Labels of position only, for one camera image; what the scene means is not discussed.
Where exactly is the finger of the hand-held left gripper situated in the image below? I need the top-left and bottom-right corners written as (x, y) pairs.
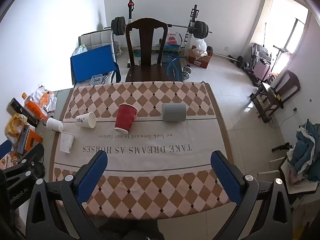
top-left (0, 139), bottom-right (13, 159)
top-left (2, 143), bottom-right (46, 181)

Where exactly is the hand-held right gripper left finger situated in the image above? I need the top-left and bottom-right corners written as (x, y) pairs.
top-left (25, 151), bottom-right (108, 240)

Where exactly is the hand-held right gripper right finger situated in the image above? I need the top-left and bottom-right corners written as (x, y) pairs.
top-left (210, 150), bottom-right (293, 240)

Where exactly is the red ribbed paper cup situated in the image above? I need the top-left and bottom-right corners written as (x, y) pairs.
top-left (114, 103), bottom-right (138, 134)

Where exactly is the grey ribbed cup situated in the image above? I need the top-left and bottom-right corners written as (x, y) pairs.
top-left (161, 103), bottom-right (187, 123)

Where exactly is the white paper cup with print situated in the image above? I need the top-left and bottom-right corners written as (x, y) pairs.
top-left (75, 112), bottom-right (97, 130)

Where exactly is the colourful printed packet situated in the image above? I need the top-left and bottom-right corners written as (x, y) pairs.
top-left (0, 152), bottom-right (16, 171)

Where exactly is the grey flat device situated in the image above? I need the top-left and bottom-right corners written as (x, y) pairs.
top-left (16, 125), bottom-right (31, 154)

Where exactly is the yellow plastic bag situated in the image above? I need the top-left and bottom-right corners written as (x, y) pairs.
top-left (5, 113), bottom-right (28, 143)

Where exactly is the orange box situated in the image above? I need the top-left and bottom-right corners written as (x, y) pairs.
top-left (17, 125), bottom-right (44, 153)

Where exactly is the long black box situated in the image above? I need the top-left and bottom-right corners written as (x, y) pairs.
top-left (10, 98), bottom-right (39, 128)

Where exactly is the orange drink bottle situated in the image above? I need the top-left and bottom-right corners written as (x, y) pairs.
top-left (21, 92), bottom-right (48, 122)

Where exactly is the checkered tablecloth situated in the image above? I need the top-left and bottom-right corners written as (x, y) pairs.
top-left (49, 81), bottom-right (235, 220)

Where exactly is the black tool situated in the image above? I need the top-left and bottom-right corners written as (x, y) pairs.
top-left (272, 142), bottom-right (293, 153)

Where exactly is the crumpled white and orange wrapper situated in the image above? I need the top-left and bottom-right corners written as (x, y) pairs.
top-left (29, 86), bottom-right (57, 113)

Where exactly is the small white table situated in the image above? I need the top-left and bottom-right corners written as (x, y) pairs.
top-left (257, 155), bottom-right (320, 203)

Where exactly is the pile of blue clothes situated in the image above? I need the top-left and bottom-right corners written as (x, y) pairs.
top-left (287, 122), bottom-right (320, 183)

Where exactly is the clear plastic container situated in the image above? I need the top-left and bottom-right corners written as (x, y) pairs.
top-left (90, 75), bottom-right (107, 86)

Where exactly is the dark wooden chair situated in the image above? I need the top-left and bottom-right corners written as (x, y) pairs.
top-left (124, 18), bottom-right (177, 83)
top-left (250, 70), bottom-right (301, 123)

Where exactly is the chrome dumbbell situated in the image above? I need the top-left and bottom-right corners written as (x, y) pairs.
top-left (182, 66), bottom-right (193, 81)

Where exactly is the blue board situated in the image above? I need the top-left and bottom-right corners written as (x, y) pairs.
top-left (70, 44), bottom-right (117, 84)

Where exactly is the small barbell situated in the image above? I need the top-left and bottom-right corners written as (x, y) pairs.
top-left (212, 52), bottom-right (245, 68)

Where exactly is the red cardboard box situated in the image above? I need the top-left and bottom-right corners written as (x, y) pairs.
top-left (187, 45), bottom-right (212, 69)

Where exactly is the clear plastic bag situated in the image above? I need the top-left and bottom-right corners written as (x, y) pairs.
top-left (72, 44), bottom-right (88, 57)

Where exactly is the white plastic bag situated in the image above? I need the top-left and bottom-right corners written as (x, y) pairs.
top-left (194, 38), bottom-right (208, 56)

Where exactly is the white padded chair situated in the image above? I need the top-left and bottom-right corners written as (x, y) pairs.
top-left (78, 29), bottom-right (118, 64)

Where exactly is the pink printed plastic bag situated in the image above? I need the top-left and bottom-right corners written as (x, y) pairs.
top-left (164, 31), bottom-right (182, 47)

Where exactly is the barbell with black plates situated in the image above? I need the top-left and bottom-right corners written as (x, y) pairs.
top-left (103, 16), bottom-right (213, 40)

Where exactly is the white weight rack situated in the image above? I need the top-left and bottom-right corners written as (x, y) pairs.
top-left (126, 0), bottom-right (200, 53)

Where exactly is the bright window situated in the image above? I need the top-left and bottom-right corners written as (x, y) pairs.
top-left (264, 0), bottom-right (311, 77)

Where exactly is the blue rope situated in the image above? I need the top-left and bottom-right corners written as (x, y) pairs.
top-left (159, 52), bottom-right (186, 81)

